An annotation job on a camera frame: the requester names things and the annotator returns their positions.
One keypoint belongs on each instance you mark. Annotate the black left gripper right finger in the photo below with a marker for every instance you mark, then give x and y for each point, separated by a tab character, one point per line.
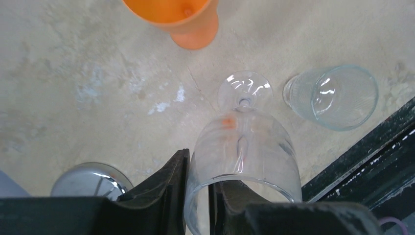
235	209

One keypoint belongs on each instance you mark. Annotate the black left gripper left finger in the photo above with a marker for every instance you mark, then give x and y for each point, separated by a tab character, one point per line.
154	207

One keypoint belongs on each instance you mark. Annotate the clear short glass left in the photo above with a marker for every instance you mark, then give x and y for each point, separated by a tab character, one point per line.
340	98

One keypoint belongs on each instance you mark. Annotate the chrome wine glass rack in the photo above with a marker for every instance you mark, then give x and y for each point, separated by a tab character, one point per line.
92	179

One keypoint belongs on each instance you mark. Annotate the orange plastic goblet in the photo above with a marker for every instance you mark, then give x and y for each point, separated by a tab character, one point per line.
192	24

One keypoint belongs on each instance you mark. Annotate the clear wine glass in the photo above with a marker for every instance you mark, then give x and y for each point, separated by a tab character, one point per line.
244	144

